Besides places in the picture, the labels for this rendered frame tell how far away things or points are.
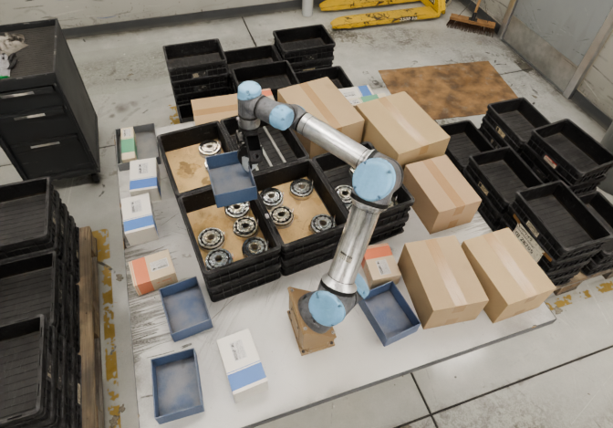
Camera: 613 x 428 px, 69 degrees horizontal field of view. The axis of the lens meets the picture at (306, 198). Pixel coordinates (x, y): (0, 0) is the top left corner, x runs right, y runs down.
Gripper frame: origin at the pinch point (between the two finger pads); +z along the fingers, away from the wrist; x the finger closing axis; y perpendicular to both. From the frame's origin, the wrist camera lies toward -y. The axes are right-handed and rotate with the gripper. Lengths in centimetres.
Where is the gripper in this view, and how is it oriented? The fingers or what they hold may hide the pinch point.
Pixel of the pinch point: (249, 170)
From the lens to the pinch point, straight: 166.9
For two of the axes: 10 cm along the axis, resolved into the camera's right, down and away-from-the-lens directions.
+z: -1.0, 6.6, 7.4
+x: -9.5, 1.6, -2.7
